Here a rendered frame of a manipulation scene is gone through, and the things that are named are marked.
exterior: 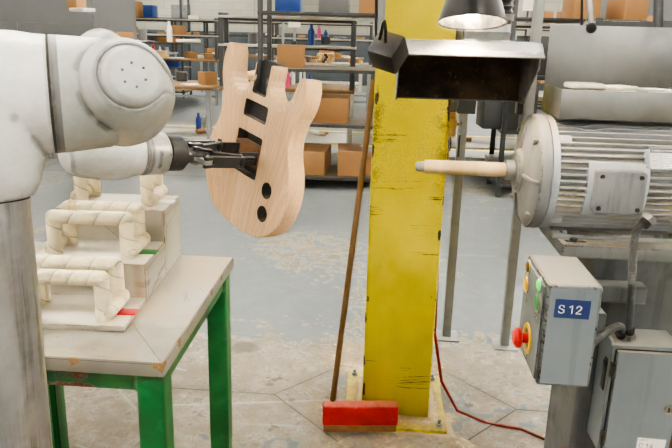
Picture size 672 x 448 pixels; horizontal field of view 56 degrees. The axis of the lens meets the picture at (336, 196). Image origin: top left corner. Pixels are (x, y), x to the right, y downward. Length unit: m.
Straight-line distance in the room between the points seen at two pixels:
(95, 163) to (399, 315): 1.55
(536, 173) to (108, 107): 0.93
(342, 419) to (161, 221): 1.31
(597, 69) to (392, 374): 1.54
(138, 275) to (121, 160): 0.33
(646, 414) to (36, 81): 1.31
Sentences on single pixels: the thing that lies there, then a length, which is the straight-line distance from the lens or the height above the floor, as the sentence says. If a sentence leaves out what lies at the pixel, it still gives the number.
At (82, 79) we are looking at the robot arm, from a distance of 0.70.
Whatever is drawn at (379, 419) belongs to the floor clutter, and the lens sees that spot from 2.65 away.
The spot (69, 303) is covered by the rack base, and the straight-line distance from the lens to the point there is 1.54.
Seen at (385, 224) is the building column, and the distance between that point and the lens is 2.39.
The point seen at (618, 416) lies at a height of 0.77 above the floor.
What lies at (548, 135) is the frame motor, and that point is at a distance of 1.39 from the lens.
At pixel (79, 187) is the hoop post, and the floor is 1.15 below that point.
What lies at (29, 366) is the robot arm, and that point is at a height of 1.18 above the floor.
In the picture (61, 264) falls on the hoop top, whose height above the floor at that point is 1.04.
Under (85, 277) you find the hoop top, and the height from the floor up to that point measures 1.04.
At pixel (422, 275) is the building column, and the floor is 0.64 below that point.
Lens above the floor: 1.55
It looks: 15 degrees down
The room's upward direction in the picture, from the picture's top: 2 degrees clockwise
